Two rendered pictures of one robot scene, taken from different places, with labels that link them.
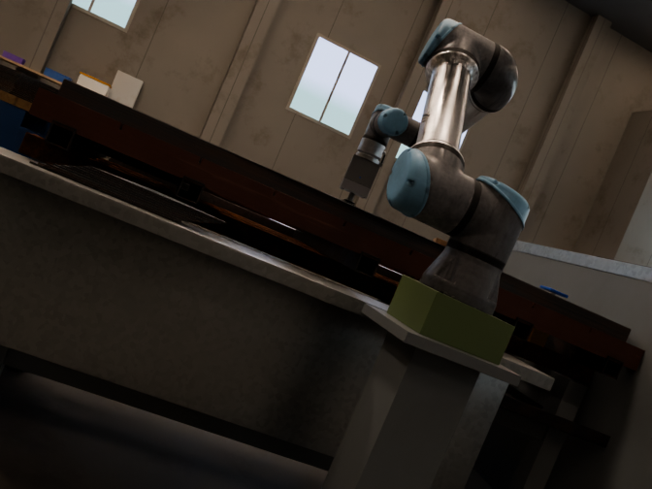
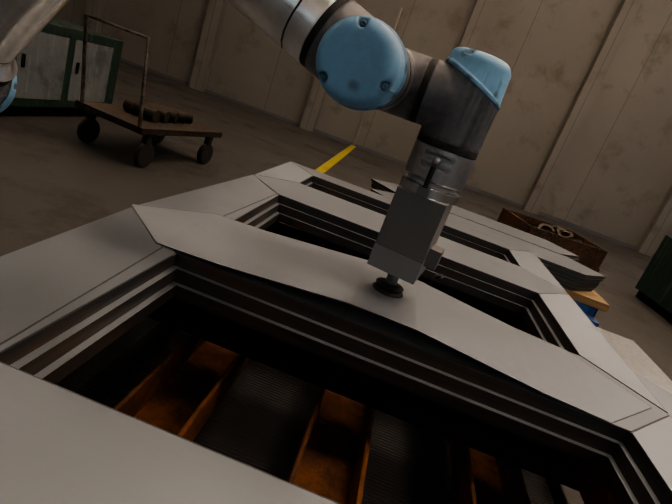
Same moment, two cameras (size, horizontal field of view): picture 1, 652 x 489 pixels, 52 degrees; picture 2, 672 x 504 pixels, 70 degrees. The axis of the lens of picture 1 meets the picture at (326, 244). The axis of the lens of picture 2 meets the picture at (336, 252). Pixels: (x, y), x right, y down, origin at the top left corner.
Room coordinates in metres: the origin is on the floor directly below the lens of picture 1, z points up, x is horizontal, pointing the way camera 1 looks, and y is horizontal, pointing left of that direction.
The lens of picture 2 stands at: (2.08, -0.61, 1.11)
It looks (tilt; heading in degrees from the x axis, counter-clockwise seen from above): 18 degrees down; 108
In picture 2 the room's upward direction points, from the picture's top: 20 degrees clockwise
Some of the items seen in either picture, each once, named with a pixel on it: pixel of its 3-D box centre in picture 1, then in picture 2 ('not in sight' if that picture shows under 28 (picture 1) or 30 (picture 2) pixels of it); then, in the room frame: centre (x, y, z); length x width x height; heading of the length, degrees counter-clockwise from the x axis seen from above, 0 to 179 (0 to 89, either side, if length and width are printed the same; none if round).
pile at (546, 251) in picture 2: (11, 84); (476, 232); (2.00, 1.04, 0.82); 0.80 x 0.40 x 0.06; 14
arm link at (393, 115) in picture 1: (395, 125); (381, 75); (1.88, -0.05, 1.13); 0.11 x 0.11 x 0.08; 11
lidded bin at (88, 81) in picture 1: (92, 87); not in sight; (9.46, 3.86, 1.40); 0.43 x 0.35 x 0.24; 106
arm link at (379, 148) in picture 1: (372, 150); (438, 167); (1.98, -0.02, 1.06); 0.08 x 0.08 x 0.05
